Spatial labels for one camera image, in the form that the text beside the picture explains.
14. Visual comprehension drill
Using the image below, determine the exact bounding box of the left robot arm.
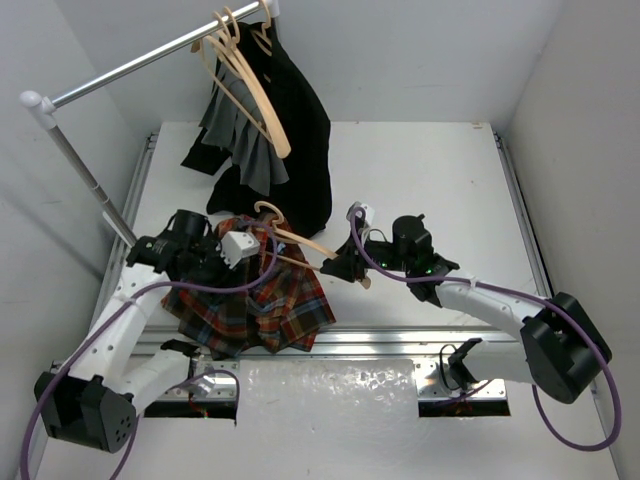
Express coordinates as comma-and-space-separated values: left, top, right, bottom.
34, 210, 255, 453

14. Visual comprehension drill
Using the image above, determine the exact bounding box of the plaid flannel shirt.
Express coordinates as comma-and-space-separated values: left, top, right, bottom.
162, 215, 336, 359

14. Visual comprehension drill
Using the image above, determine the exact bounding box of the aluminium mounting rail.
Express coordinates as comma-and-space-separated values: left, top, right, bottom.
44, 324, 591, 401

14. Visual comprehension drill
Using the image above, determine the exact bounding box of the metal clothes rack rail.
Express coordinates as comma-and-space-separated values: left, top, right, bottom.
18, 1, 280, 130

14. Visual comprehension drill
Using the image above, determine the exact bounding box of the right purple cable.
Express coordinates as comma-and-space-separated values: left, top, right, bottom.
347, 207, 624, 452

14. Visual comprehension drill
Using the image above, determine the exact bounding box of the white front cover board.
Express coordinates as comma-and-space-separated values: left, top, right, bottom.
38, 360, 616, 479

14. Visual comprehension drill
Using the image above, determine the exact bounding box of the beige hanger under black garment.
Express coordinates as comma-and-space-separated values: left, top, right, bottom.
250, 0, 273, 57

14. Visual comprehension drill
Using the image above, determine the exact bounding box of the grey pleated skirt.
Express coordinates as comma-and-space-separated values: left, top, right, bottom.
200, 84, 289, 196

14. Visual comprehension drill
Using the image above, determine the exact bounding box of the beige hanger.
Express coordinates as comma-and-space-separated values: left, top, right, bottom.
250, 0, 273, 57
191, 33, 261, 120
208, 7, 291, 159
253, 200, 374, 290

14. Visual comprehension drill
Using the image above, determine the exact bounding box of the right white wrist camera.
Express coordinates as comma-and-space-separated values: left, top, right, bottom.
346, 201, 376, 231

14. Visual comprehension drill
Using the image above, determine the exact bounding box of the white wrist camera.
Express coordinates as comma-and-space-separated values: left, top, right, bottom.
220, 231, 260, 269
346, 201, 376, 231

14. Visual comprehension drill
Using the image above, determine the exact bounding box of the metal rack upright pole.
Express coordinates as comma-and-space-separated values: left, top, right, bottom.
48, 126, 137, 247

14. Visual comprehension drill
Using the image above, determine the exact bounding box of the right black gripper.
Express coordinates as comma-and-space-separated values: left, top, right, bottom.
321, 225, 412, 282

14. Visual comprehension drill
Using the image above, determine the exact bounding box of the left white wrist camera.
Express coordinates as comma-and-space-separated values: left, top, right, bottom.
220, 231, 260, 269

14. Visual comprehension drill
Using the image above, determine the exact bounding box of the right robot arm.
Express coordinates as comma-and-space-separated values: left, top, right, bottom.
320, 213, 612, 404

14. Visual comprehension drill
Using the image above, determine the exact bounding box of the black hanging garment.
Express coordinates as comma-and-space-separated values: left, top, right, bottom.
181, 22, 332, 237

